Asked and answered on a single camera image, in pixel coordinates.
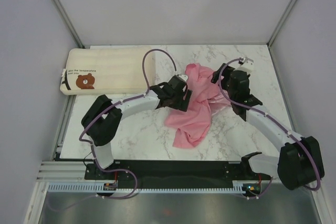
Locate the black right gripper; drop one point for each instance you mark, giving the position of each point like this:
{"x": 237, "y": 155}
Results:
{"x": 216, "y": 74}

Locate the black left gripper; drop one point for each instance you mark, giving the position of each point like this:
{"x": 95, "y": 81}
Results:
{"x": 178, "y": 105}

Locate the aluminium front rail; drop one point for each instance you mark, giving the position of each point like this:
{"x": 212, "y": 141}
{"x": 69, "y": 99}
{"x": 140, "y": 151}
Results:
{"x": 55, "y": 171}

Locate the white slotted cable duct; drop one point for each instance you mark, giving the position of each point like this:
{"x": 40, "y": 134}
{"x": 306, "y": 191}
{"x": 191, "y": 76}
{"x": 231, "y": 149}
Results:
{"x": 100, "y": 187}

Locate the right aluminium frame post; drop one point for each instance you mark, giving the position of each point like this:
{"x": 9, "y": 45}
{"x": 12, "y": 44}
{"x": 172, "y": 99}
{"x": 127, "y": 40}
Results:
{"x": 283, "y": 18}

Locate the left aluminium frame post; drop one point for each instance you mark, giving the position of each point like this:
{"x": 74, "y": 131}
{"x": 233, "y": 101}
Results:
{"x": 68, "y": 23}

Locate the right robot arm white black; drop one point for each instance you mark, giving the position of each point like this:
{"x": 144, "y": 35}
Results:
{"x": 299, "y": 162}

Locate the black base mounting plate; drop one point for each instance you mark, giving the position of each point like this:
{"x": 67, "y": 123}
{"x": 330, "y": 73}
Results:
{"x": 180, "y": 174}

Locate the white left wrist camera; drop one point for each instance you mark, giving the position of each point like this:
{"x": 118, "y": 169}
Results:
{"x": 183, "y": 77}

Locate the pink satin pillowcase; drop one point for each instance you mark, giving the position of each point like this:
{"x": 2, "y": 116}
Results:
{"x": 206, "y": 100}

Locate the aluminium frame post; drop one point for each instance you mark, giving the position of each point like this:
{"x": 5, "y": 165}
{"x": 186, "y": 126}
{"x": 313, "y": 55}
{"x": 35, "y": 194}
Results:
{"x": 283, "y": 18}
{"x": 68, "y": 23}

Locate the cream pillow with bear print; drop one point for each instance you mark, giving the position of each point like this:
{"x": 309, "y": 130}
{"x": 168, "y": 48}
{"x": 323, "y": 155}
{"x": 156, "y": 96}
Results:
{"x": 108, "y": 71}

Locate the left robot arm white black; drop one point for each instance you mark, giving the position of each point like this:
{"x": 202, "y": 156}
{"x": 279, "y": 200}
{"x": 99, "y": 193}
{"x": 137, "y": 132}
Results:
{"x": 101, "y": 122}

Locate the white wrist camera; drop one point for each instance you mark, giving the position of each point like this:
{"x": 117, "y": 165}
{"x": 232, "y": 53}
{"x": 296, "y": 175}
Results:
{"x": 246, "y": 65}
{"x": 183, "y": 77}

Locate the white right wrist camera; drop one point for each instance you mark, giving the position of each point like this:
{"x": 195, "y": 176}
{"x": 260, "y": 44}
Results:
{"x": 246, "y": 65}

